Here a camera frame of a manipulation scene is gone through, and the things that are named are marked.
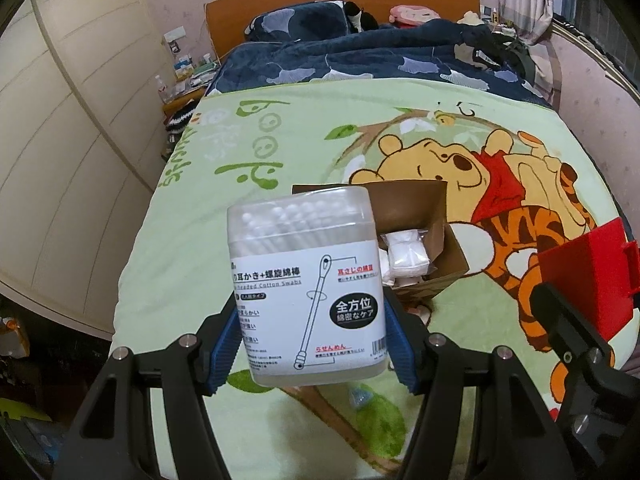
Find white cotton pads packet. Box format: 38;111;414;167
387;229;432;282

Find green cartoon printed blanket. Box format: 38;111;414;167
112;80;636;480

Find yellow green sheet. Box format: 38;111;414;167
0;397;52;424

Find dark blue leaf pillow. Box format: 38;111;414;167
245;0;351;44

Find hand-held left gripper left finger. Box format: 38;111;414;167
52;305;242;480

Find pink plush toy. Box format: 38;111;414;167
389;5;436;29

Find patterned curtain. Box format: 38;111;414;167
500;0;557;47

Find clear cotton swab box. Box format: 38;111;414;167
226;185;391;389

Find cream wardrobe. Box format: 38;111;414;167
0;0;174;352

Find wooden nightstand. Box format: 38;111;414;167
162;86;209;117

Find black white plush toy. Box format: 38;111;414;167
344;2;381;31

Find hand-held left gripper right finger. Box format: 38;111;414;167
385;296;566;480

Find dark blue leaf duvet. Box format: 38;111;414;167
205;20;556;109

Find red plastic box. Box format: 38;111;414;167
537;217;640;342

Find striped knitted cloth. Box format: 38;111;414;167
164;102;202;149

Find pink white toothbrush case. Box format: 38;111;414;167
405;302;434;327

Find brown cardboard box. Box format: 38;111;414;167
291;180;470;307

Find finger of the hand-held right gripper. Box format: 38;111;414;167
530;281;622;377

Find small boxes on nightstand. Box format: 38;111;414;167
172;54;222;82

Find dark clothes pile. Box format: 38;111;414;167
470;30;539;82

